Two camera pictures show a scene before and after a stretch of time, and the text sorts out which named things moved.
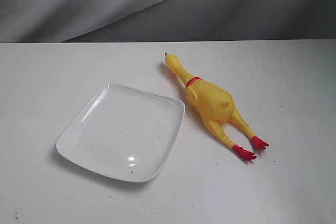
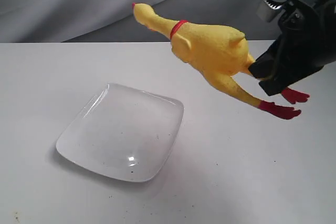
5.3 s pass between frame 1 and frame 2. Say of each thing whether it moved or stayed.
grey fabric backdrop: stayed
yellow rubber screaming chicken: moved
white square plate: stayed
